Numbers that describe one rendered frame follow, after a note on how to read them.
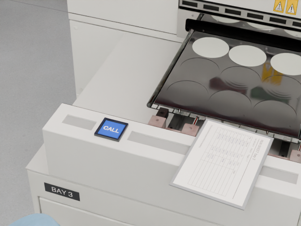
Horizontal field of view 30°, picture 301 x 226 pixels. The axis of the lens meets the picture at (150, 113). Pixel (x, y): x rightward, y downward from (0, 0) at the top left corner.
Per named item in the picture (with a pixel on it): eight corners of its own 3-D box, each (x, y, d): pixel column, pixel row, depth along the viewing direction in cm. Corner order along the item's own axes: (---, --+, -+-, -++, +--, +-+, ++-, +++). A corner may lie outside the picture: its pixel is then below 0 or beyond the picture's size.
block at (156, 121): (152, 123, 132) (152, 114, 130) (165, 127, 132) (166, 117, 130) (140, 145, 127) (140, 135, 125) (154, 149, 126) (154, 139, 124)
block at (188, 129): (184, 131, 130) (185, 122, 128) (198, 135, 130) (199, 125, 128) (174, 154, 125) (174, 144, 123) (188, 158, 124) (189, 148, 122)
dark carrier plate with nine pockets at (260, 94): (195, 32, 160) (195, 30, 160) (316, 57, 152) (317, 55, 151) (154, 104, 136) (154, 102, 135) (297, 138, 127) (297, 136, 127)
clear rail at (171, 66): (190, 31, 162) (190, 27, 161) (195, 32, 162) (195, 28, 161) (145, 108, 135) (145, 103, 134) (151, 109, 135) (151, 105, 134)
